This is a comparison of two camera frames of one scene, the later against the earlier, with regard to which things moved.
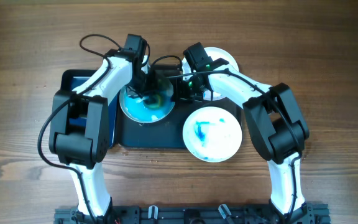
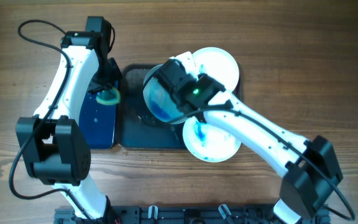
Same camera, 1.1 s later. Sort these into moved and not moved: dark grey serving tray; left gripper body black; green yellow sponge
Moved: green yellow sponge; left gripper body black
Not moved: dark grey serving tray
